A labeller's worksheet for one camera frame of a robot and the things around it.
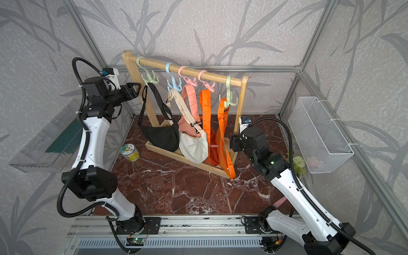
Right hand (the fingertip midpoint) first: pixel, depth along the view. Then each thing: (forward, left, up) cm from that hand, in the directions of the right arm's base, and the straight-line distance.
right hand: (236, 132), depth 71 cm
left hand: (+19, +46, +13) cm, 51 cm away
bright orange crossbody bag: (+11, +5, -21) cm, 24 cm away
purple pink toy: (-22, -22, -30) cm, 43 cm away
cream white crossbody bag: (+2, +21, -18) cm, 27 cm away
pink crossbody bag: (+20, +29, -19) cm, 40 cm away
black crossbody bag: (+16, +40, -23) cm, 49 cm away
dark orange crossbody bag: (+1, +10, -25) cm, 27 cm away
